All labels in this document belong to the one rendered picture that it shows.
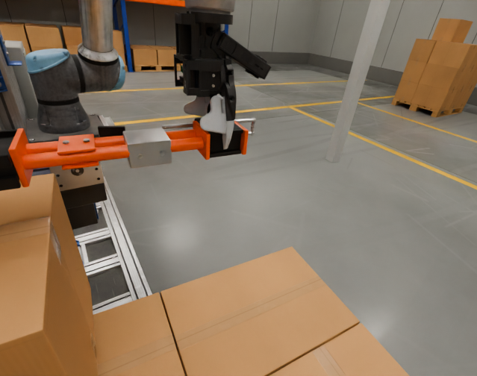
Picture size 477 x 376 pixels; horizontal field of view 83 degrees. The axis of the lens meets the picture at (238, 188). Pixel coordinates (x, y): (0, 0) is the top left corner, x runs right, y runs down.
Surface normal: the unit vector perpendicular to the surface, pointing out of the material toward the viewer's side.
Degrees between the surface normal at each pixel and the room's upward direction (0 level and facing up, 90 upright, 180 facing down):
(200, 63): 89
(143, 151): 90
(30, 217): 0
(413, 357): 0
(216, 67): 89
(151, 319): 0
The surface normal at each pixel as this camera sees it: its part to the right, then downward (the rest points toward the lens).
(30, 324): 0.08, -0.84
